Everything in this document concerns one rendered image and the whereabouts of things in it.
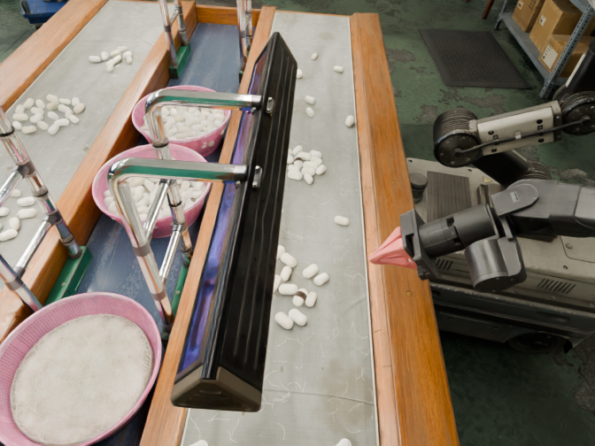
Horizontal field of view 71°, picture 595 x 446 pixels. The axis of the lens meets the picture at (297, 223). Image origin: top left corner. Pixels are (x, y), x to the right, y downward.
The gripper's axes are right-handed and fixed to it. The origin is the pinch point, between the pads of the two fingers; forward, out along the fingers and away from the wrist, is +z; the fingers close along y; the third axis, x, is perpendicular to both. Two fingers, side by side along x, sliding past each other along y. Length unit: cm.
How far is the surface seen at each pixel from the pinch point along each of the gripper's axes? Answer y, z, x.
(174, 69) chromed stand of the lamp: -85, 58, -25
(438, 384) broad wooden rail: 16.6, -2.6, 15.2
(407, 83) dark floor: -218, 18, 102
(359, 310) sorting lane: 2.7, 8.5, 9.7
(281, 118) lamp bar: -8.7, 0.5, -27.2
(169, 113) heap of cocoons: -58, 52, -22
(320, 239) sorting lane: -14.0, 15.0, 4.9
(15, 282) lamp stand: 9, 47, -35
